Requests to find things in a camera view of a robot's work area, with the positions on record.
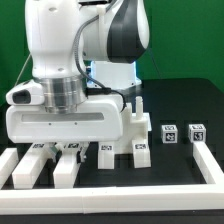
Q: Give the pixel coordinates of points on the white L-shaped obstacle fence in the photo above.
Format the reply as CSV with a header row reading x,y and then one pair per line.
x,y
206,196

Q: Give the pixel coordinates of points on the small tagged white cube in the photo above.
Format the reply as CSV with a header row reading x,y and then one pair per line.
x,y
169,134

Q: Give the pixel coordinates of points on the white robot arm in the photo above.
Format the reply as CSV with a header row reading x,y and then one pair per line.
x,y
57,105

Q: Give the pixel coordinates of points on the white chair back frame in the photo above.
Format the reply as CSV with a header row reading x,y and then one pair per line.
x,y
36,167

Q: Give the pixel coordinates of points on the white chair seat plate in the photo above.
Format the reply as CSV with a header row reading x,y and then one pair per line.
x,y
135,129

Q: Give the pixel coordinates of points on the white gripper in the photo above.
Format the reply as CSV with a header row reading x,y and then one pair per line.
x,y
98,118

